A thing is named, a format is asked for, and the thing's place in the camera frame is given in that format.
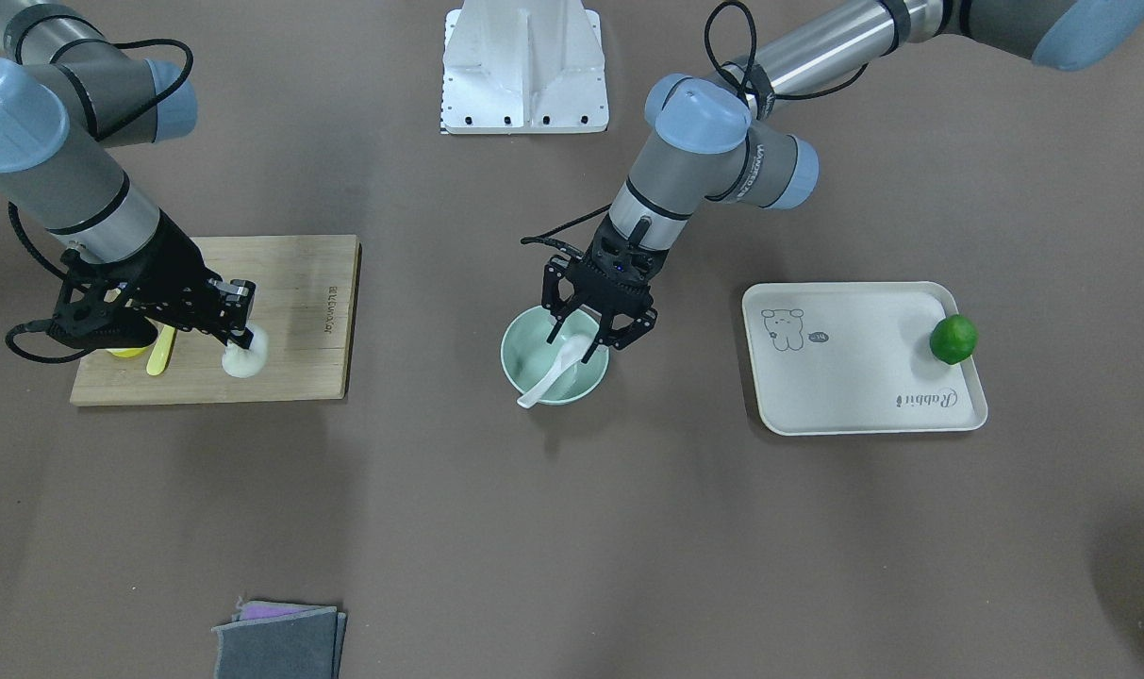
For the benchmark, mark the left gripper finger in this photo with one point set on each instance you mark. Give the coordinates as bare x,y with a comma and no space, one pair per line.
618,338
559,316

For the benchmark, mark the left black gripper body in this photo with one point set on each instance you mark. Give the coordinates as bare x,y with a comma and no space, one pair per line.
558,288

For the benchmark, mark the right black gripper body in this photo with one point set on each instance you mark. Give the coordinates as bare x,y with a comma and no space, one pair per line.
172,261

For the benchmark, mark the white ceramic spoon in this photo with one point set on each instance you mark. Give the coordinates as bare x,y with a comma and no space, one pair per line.
554,375

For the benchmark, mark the white steamed bun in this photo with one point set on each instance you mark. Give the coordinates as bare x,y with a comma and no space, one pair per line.
244,363

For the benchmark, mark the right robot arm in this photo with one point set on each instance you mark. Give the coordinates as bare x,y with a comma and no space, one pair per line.
67,95

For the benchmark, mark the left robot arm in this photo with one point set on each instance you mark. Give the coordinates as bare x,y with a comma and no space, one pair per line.
999,144

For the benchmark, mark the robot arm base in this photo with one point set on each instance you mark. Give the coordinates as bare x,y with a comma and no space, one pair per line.
523,67

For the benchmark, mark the mint green bowl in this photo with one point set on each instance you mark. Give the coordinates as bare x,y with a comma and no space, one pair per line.
526,355

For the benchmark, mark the lemon slice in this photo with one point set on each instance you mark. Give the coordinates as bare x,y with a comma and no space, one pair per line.
128,353

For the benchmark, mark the bamboo cutting board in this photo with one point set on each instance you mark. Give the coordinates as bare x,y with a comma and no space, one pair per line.
305,301

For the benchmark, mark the cream rectangular tray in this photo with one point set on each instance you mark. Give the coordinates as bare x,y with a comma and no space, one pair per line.
838,358

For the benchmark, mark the green lime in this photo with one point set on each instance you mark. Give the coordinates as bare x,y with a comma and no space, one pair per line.
953,339

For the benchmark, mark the grey folded cloth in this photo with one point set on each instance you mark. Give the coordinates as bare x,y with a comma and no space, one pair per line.
281,640

